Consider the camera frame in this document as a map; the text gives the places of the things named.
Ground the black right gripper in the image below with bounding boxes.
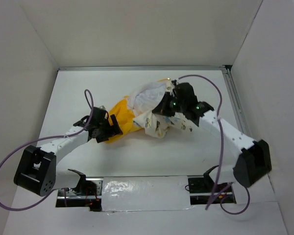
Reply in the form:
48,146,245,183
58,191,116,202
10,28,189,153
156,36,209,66
152,91,186,117

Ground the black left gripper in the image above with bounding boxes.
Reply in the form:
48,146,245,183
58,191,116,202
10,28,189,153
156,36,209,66
96,114,122,143

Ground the yellow and white kids jacket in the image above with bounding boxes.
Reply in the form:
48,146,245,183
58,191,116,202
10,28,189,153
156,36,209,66
106,78,193,143

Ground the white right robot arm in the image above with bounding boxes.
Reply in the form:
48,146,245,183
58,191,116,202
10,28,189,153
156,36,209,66
152,82,272,192

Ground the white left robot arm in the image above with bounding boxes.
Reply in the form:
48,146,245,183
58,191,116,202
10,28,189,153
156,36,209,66
14,107,123,196

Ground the white taped front panel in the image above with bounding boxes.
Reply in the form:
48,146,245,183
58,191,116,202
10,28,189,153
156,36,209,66
101,176,191,212

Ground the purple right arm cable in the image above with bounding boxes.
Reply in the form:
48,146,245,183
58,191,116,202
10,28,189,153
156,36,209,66
177,74,251,215

